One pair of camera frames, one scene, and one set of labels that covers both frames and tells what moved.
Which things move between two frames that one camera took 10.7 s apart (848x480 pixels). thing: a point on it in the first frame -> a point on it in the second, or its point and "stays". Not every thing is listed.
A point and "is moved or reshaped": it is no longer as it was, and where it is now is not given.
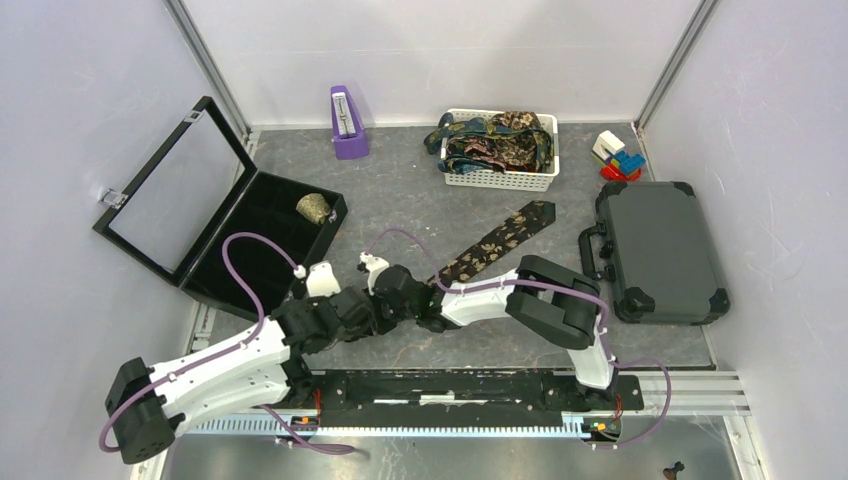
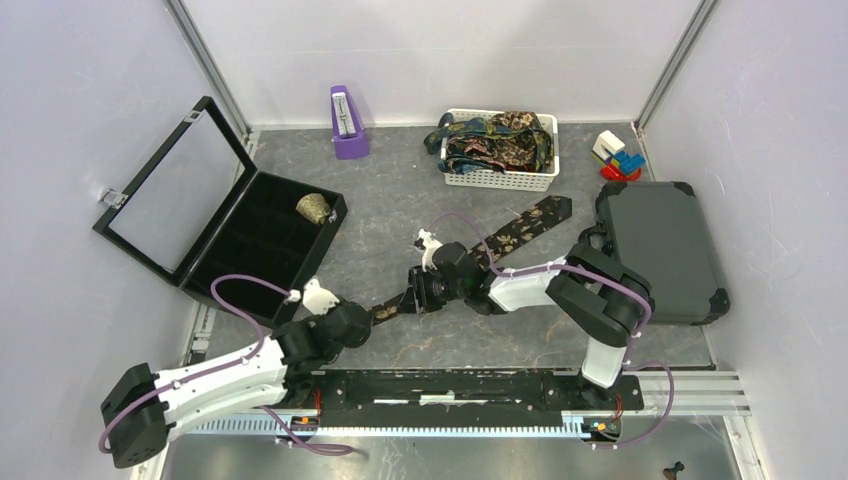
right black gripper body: (389, 316) -> (432, 291)
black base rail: (451, 397) stays
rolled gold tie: (314, 207) stays
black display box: (203, 189) stays
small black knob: (672, 472) stays
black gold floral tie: (498, 241) is moved or reshaped
